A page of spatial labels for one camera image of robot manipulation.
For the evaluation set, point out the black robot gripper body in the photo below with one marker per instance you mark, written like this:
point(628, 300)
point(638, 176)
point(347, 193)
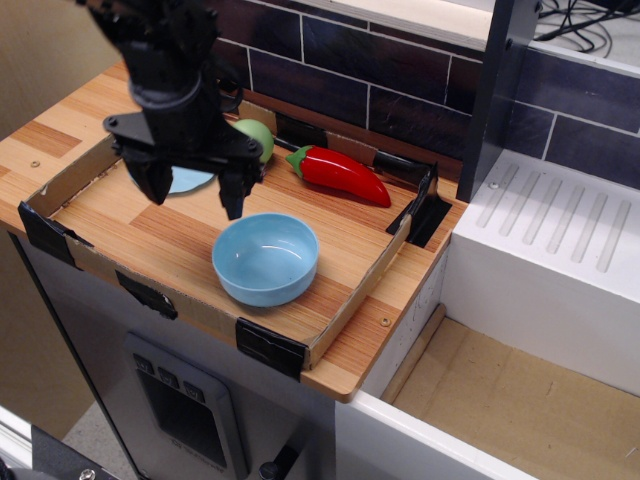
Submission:
point(187, 129)

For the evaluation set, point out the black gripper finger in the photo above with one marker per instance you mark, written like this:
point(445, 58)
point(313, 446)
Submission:
point(152, 175)
point(235, 185)

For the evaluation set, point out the light blue bowl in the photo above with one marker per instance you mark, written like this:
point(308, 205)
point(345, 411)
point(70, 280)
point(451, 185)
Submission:
point(266, 260)

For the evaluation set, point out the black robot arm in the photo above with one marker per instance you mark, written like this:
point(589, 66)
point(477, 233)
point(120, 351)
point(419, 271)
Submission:
point(183, 91)

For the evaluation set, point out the light blue scalloped plate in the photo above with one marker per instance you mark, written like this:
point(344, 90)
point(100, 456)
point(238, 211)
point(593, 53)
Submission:
point(184, 181)

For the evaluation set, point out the green toy ball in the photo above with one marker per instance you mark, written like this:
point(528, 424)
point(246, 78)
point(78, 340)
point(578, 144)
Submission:
point(259, 132)

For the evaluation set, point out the red toy chili pepper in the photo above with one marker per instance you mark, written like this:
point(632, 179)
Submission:
point(332, 169)

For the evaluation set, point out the grey toy oven front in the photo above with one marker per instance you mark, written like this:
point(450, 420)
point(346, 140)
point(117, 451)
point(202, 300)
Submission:
point(183, 404)

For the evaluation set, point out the black oven knob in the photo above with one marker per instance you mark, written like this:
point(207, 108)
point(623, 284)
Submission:
point(280, 466)

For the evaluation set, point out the white toy sink unit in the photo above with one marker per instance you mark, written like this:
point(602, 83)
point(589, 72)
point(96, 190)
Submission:
point(520, 359)

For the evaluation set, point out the cardboard tray frame with tape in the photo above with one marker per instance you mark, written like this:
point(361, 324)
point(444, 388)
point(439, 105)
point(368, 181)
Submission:
point(365, 282)

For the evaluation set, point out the dark grey vertical post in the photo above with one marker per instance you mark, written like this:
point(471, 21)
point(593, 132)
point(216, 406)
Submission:
point(512, 28)

